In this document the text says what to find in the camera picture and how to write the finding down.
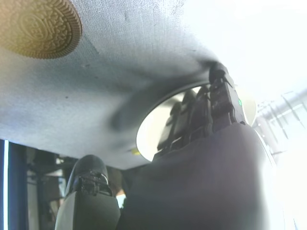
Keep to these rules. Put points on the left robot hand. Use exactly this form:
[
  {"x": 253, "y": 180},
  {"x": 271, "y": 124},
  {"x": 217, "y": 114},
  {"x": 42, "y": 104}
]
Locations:
[{"x": 204, "y": 187}]

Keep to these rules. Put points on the brown sandwich cookie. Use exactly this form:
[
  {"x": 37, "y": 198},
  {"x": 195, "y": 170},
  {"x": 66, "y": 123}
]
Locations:
[{"x": 36, "y": 26}]

